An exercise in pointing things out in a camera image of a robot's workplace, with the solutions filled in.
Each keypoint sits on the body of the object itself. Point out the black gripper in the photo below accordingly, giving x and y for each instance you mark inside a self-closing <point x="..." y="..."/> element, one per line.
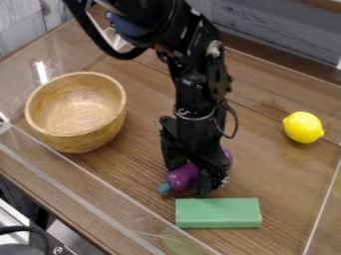
<point x="189" y="136"/>

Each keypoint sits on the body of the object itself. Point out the purple toy eggplant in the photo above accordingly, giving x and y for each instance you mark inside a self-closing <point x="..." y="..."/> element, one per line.
<point x="182" y="178"/>

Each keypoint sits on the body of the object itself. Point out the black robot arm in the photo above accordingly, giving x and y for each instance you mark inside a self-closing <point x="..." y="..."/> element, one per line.
<point x="126" y="27"/>

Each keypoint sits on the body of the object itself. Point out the brown wooden bowl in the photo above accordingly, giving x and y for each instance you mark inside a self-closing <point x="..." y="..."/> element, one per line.
<point x="76" y="111"/>

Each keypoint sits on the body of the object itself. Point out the green rectangular block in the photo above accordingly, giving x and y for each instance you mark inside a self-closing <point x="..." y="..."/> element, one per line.
<point x="218" y="213"/>

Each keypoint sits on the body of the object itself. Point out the yellow toy lemon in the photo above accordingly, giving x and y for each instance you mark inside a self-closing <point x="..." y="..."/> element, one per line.
<point x="302" y="127"/>

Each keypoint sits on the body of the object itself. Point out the clear acrylic back wall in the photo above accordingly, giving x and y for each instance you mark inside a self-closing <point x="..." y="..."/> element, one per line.
<point x="268" y="93"/>

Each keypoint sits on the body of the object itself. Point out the clear acrylic wall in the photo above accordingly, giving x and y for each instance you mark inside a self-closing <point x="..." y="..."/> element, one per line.
<point x="118" y="224"/>
<point x="268" y="93"/>

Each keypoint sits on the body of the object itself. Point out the clear acrylic front wall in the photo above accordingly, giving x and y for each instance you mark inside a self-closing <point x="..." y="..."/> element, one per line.
<point x="118" y="224"/>

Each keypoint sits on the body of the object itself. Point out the clear acrylic corner bracket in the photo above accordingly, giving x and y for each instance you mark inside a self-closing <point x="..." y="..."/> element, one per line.
<point x="112" y="38"/>

